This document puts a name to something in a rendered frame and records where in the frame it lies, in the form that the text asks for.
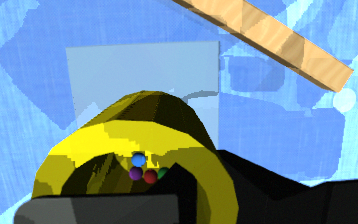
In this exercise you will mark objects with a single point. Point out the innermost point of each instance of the dark red marble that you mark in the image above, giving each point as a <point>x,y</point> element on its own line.
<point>150,176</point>

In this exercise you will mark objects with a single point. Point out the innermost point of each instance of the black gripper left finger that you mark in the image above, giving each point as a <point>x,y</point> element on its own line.
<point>172,199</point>

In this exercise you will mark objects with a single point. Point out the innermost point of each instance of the purple marble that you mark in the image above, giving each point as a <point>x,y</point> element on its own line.
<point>135,173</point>

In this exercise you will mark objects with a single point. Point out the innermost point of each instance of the blue marble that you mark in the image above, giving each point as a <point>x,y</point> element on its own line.
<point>138,159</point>

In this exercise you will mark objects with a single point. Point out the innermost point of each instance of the yellow cup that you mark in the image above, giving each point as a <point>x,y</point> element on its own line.
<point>96,158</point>

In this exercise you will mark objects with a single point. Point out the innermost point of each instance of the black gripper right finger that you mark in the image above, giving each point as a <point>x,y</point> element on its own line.
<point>265,197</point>

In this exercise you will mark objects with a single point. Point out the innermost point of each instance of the green marble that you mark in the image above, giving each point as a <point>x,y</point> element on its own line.
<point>162,171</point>

